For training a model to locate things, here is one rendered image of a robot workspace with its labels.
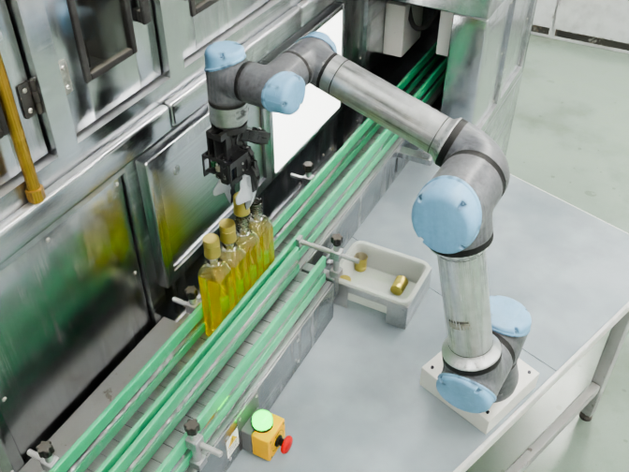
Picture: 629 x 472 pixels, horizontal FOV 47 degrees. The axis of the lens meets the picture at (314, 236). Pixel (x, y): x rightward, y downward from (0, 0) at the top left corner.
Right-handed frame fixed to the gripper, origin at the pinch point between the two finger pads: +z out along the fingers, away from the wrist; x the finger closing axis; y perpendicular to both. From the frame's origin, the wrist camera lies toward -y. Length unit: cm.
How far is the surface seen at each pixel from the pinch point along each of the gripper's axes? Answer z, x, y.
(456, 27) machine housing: -4, 5, -102
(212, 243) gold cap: 2.9, 1.8, 12.6
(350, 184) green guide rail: 25, 0, -49
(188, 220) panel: 8.7, -12.6, 3.5
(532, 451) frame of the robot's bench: 98, 68, -48
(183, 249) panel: 15.1, -12.4, 6.4
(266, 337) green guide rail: 23.3, 14.4, 12.5
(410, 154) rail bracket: 31, 4, -81
